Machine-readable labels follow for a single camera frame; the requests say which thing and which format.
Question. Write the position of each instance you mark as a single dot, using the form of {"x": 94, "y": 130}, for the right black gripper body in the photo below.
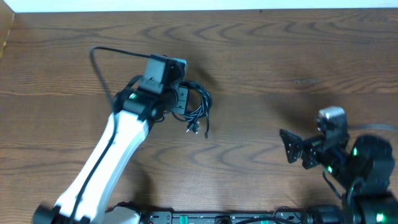
{"x": 308, "y": 151}

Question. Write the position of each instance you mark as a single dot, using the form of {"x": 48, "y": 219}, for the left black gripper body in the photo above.
{"x": 181, "y": 99}

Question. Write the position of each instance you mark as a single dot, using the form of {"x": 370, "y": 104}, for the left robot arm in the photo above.
{"x": 135, "y": 109}

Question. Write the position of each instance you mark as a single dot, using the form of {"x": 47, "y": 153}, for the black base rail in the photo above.
{"x": 172, "y": 217}

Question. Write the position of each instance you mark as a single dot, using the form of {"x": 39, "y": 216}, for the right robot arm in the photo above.
{"x": 364, "y": 173}

